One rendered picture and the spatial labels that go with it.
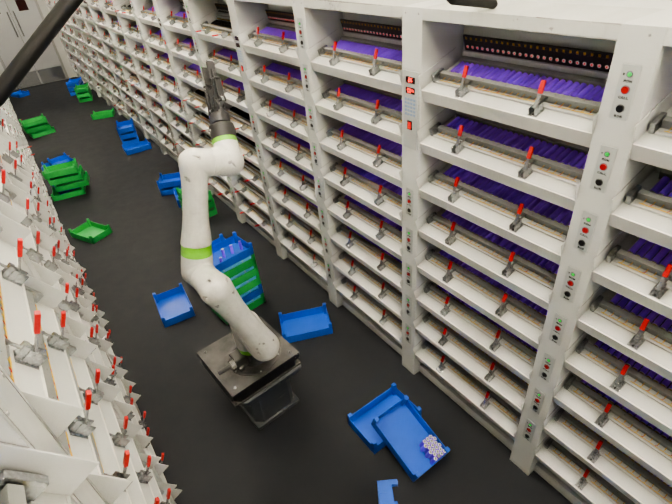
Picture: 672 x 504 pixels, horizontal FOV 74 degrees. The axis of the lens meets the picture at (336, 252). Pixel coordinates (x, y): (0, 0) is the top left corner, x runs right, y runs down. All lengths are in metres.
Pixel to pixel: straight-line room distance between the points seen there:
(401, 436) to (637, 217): 1.40
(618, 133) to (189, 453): 2.15
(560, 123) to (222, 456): 1.97
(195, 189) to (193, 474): 1.34
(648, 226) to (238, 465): 1.89
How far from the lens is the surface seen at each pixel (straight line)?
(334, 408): 2.42
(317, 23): 2.21
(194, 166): 1.64
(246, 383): 2.14
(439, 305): 2.09
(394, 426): 2.26
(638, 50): 1.25
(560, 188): 1.45
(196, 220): 1.72
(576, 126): 1.36
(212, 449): 2.43
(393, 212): 2.02
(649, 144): 1.29
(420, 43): 1.63
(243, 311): 1.78
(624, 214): 1.38
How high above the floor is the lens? 1.97
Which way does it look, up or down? 35 degrees down
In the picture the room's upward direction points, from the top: 6 degrees counter-clockwise
